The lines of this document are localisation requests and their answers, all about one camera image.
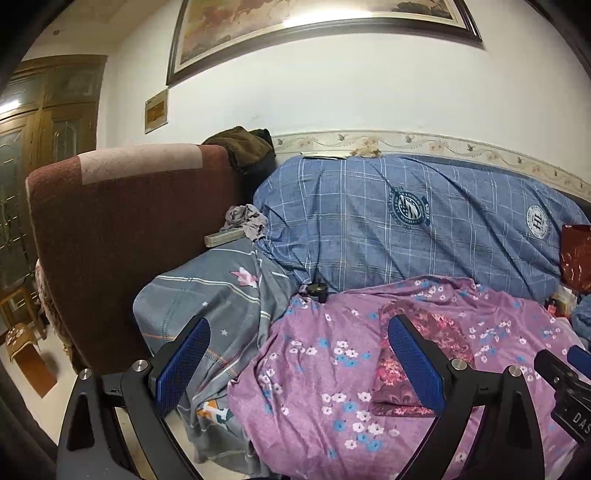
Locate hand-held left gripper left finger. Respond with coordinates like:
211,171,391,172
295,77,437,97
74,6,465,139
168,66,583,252
58,315,212,480

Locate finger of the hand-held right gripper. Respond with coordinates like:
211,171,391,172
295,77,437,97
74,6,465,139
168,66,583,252
567,344,591,371
533,350,583,391

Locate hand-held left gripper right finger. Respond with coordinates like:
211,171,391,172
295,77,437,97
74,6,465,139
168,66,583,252
387,314,541,480

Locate pink floral shirt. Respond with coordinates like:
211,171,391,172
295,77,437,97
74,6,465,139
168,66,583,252
372,300,476,418

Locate blue denim cloth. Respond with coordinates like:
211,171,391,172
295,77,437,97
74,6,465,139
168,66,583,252
570,293,591,342

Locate grey patterned bedsheet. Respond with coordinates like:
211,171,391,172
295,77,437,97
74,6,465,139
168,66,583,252
133,237,301,478

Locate purple floral blanket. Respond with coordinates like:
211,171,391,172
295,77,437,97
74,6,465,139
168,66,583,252
228,276,591,480

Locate red plastic bag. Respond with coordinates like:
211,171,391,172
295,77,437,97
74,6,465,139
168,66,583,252
560,224,591,294

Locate flat beige box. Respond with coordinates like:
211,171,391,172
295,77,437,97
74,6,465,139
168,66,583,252
204,229,245,247

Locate beige patterned cloth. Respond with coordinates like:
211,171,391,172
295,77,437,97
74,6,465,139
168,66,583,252
34,258,77,356

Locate brown floor mat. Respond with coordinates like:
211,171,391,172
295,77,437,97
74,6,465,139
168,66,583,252
21,344,58,398

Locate blue plaid quilt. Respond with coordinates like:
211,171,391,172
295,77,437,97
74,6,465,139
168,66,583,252
253,154,589,301

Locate grey crumpled cloth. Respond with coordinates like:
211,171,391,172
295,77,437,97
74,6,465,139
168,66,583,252
219,203,269,243

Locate wooden stool with floral cushion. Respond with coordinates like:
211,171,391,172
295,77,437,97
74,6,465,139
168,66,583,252
0,286,47,361

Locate dark green cloth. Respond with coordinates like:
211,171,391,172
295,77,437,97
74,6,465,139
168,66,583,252
202,126,278,176

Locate wooden wardrobe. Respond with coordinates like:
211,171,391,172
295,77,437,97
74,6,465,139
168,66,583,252
0,55,108,296

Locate small wall plaque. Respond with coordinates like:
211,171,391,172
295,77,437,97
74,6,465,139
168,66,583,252
144,89,169,134

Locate framed wall painting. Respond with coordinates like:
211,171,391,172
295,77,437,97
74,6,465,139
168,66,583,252
166,0,483,86

